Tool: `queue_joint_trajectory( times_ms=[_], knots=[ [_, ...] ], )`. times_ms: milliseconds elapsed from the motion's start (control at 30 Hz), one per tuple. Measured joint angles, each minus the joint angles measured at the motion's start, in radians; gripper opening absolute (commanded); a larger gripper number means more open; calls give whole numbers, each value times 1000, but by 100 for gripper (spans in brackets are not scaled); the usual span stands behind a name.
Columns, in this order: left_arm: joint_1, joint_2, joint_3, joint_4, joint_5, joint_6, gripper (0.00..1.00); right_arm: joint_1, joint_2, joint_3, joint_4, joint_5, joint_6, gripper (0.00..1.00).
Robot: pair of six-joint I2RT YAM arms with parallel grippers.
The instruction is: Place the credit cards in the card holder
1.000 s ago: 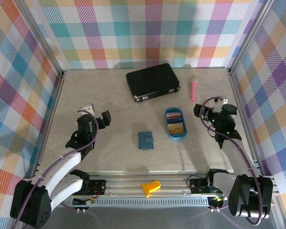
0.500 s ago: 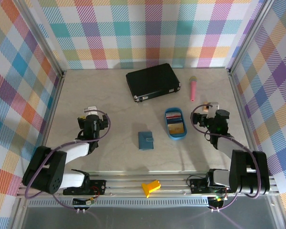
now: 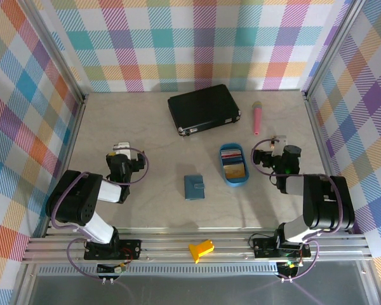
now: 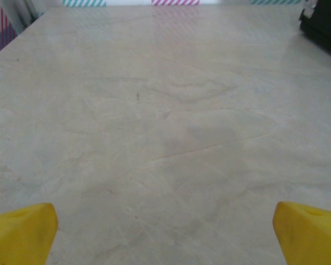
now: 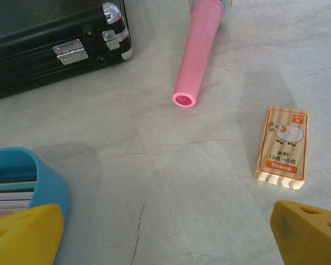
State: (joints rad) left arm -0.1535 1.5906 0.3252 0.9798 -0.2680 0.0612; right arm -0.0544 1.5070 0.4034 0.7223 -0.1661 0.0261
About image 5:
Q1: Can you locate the blue oval card tray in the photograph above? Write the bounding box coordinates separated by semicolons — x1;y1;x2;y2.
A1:
0;147;70;221

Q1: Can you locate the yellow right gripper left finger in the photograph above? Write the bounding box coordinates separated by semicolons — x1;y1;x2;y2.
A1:
0;203;65;265

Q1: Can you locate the black ribbed carrying case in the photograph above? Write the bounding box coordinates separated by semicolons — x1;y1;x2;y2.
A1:
0;0;133;102

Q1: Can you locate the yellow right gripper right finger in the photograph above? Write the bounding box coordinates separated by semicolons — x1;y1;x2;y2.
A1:
270;200;331;265

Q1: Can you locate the pink toy microphone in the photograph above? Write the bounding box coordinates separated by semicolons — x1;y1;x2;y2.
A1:
172;0;235;109

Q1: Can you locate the dark teal card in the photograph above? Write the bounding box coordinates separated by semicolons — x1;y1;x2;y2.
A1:
0;184;36;193

